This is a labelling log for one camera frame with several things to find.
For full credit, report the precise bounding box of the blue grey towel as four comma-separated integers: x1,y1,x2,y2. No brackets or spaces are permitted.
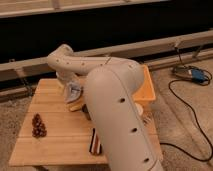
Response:
65,81,82,103

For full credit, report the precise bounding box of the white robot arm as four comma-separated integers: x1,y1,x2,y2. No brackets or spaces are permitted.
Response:
47,44,163,171

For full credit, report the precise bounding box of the dark metal cup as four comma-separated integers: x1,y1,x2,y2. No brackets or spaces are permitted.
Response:
82,104,91,120

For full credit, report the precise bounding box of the yellow banana toy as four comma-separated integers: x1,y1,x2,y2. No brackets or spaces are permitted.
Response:
68,102,84,112

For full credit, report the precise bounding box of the yellow plastic bin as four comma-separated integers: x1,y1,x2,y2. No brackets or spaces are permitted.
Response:
133,64,156,106

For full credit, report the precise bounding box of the silver fork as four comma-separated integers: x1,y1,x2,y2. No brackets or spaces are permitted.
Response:
142,115,152,125

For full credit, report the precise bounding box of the wooden table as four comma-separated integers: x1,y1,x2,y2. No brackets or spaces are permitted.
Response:
8,75,164,171

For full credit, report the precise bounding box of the brown grape cluster toy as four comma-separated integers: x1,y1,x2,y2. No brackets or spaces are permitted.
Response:
32,114,47,138

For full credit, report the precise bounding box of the blue power adapter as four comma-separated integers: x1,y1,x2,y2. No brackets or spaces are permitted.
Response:
172,66,206,83

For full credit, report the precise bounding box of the black power cable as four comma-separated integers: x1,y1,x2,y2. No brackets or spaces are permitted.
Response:
159,46,213,163

